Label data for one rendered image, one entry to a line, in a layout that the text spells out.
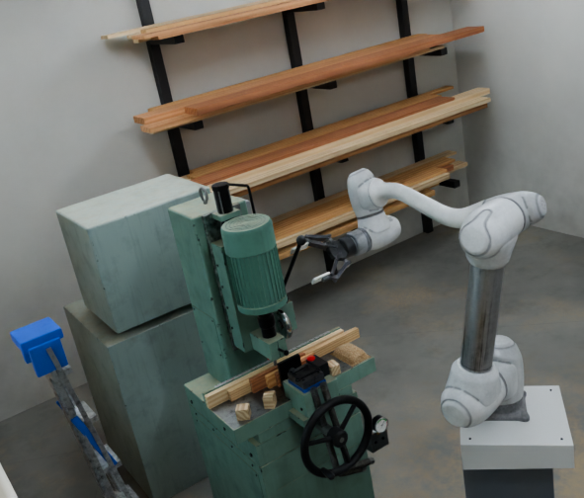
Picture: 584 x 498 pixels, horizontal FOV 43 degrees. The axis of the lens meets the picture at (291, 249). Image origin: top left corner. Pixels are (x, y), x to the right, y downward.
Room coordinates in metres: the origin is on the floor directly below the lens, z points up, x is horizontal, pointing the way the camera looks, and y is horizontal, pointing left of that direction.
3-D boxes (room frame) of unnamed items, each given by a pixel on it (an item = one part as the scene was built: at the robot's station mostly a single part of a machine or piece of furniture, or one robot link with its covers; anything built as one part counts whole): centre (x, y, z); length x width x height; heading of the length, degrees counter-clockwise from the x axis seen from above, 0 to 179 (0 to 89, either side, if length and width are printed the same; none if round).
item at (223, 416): (2.26, 0.07, 0.87); 0.61 x 0.30 x 0.06; 119
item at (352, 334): (2.39, 0.06, 0.92); 0.58 x 0.02 x 0.04; 119
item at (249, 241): (2.35, 0.13, 1.35); 0.18 x 0.18 x 0.31
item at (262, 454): (2.46, 0.19, 0.76); 0.57 x 0.45 x 0.09; 29
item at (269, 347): (2.37, 0.14, 1.03); 0.14 x 0.07 x 0.09; 29
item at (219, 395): (2.38, 0.13, 0.92); 0.60 x 0.02 x 0.05; 119
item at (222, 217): (2.47, 0.20, 1.54); 0.08 x 0.08 x 0.17; 29
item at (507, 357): (2.20, -0.63, 0.86); 0.18 x 0.16 x 0.22; 135
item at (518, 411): (2.22, -0.63, 0.72); 0.22 x 0.18 x 0.06; 164
